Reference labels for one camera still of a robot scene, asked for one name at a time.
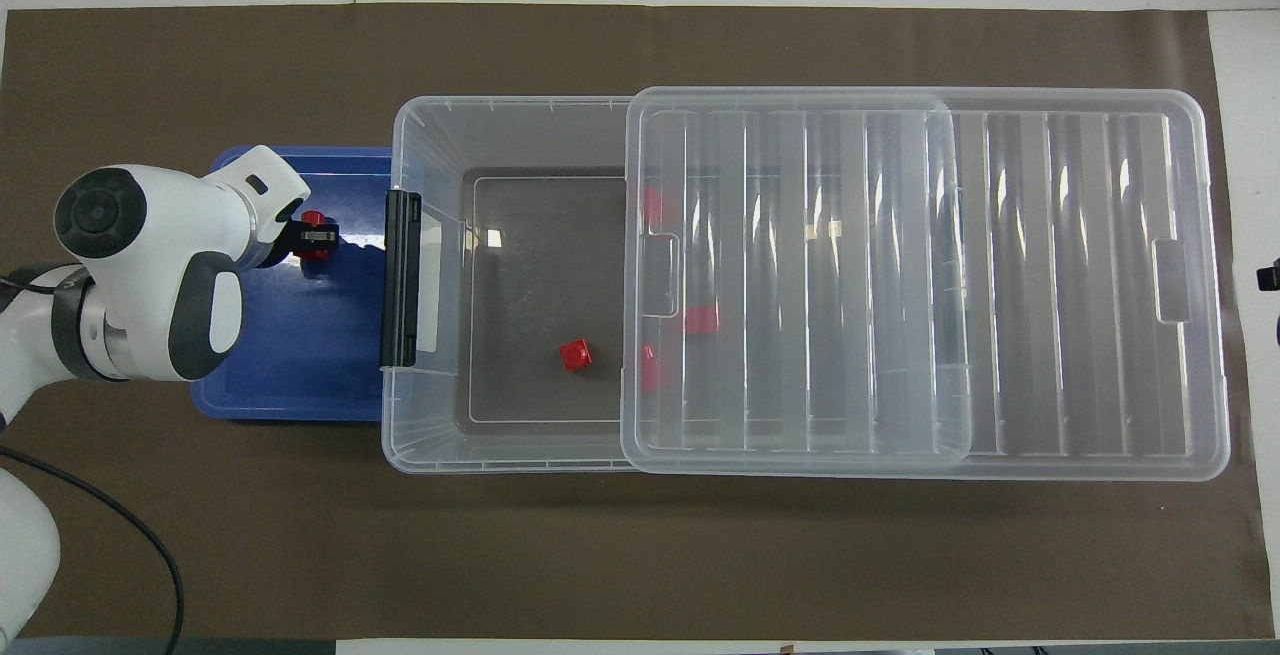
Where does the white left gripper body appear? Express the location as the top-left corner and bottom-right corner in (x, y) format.
(210, 144), (312, 271)

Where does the brown table mat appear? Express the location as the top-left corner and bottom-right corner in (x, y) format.
(3, 3), (1273, 642)

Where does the black box latch handle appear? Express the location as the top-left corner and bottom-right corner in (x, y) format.
(380, 189), (422, 371)

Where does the clear plastic storage box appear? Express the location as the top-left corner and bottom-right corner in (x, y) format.
(381, 95), (976, 476)

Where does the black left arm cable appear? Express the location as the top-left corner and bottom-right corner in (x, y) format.
(0, 275), (188, 655)

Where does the clear ribbed plastic lid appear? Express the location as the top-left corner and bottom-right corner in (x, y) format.
(620, 86), (1232, 482)

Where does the blue plastic tray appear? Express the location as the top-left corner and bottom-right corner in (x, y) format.
(190, 145), (397, 423)

